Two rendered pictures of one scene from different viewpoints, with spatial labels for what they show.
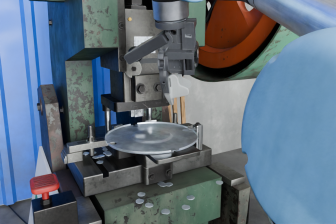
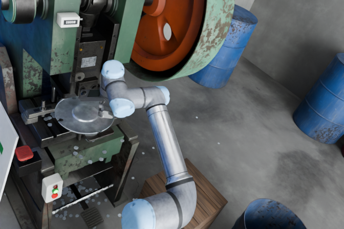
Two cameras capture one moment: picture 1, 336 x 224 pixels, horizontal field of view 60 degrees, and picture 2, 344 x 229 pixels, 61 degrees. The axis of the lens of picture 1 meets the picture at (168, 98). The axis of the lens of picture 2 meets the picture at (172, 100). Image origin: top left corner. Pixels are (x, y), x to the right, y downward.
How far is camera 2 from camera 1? 0.79 m
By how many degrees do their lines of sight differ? 32
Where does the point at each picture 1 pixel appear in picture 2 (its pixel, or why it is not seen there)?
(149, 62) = (89, 71)
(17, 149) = not seen: outside the picture
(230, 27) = (150, 40)
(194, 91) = not seen: hidden behind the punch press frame
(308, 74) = (133, 218)
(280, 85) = (130, 213)
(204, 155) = (116, 119)
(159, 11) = (104, 93)
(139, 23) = (87, 50)
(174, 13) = not seen: hidden behind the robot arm
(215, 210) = (117, 150)
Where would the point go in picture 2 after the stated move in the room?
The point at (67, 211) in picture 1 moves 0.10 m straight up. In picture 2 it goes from (36, 164) to (37, 150)
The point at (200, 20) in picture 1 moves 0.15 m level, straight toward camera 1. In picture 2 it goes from (129, 49) to (128, 66)
